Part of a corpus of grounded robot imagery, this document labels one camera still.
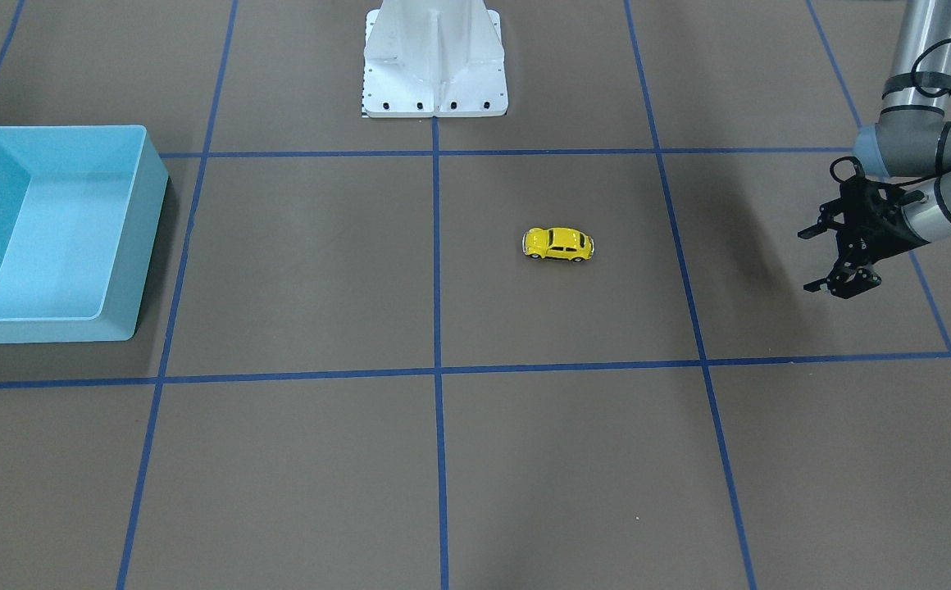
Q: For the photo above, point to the yellow beetle toy car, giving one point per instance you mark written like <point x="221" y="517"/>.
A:
<point x="561" y="243"/>

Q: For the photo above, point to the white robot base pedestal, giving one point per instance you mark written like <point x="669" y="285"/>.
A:
<point x="433" y="59"/>

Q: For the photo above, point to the light blue plastic bin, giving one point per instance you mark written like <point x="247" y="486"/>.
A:
<point x="79" y="211"/>

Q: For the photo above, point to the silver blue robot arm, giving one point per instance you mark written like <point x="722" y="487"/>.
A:
<point x="910" y="143"/>

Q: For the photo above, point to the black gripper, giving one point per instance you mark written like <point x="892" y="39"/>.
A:
<point x="880" y="232"/>

